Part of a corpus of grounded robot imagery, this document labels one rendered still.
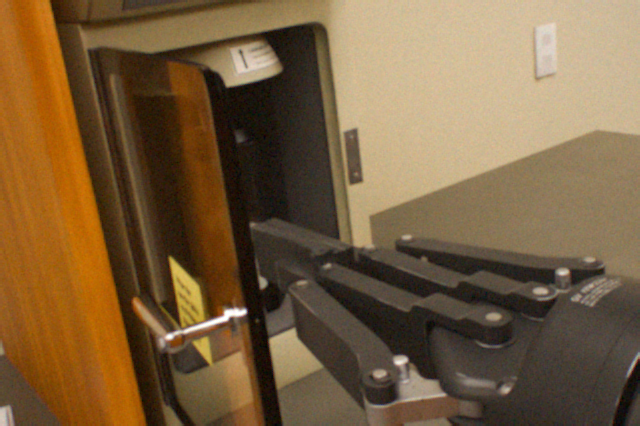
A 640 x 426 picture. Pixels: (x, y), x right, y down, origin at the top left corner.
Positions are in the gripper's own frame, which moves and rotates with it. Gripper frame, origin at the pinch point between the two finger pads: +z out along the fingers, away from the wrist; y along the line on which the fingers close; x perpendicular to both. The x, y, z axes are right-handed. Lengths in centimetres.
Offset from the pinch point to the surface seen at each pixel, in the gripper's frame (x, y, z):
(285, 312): 29, -26, 48
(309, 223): 20, -35, 53
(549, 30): 11, -129, 86
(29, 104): -5.5, 1.4, 37.3
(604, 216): 37, -93, 47
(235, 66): -3, -24, 46
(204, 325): 9.7, -1.2, 16.5
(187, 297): 11.7, -4.5, 26.4
